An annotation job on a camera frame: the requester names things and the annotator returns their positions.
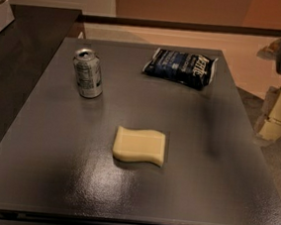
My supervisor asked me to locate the dark blue chip bag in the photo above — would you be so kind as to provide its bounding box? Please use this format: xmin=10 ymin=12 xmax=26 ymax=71
xmin=142 ymin=49 xmax=217 ymax=90

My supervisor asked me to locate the silver soda can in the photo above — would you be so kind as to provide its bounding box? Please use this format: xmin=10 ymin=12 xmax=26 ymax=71
xmin=73 ymin=49 xmax=103 ymax=99

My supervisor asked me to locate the yellow sponge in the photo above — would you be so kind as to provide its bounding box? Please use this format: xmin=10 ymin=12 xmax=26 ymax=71
xmin=112 ymin=127 xmax=166 ymax=168

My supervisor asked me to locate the white box on counter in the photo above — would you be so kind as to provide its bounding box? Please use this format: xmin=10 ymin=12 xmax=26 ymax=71
xmin=0 ymin=0 xmax=15 ymax=33

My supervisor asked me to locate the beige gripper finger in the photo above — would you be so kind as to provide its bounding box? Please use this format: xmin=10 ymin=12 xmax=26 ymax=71
xmin=254 ymin=86 xmax=281 ymax=142

